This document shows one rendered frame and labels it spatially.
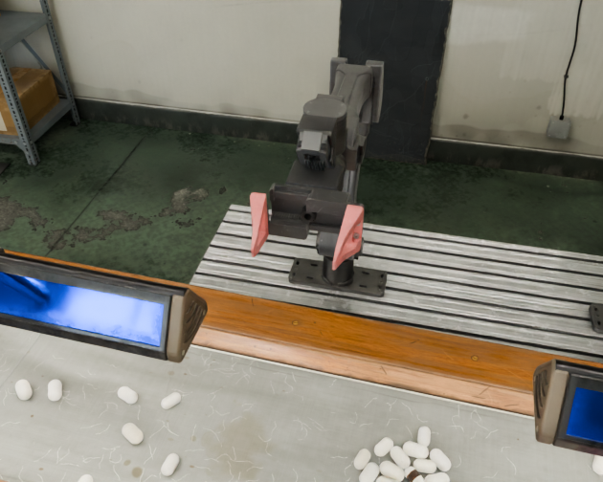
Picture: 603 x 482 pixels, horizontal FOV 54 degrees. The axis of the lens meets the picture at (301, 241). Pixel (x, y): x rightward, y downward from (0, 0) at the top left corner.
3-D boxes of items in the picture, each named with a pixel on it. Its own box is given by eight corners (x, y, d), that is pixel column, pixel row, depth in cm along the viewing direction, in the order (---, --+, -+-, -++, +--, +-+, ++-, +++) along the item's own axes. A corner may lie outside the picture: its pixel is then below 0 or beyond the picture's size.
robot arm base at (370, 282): (387, 270, 115) (390, 246, 120) (286, 253, 118) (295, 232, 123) (383, 297, 120) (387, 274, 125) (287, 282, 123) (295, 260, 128)
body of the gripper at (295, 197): (348, 201, 72) (358, 167, 77) (267, 190, 74) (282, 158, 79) (346, 241, 76) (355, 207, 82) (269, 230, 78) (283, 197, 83)
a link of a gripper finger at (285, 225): (293, 237, 67) (310, 188, 74) (232, 229, 68) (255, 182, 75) (293, 280, 71) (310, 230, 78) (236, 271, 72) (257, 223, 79)
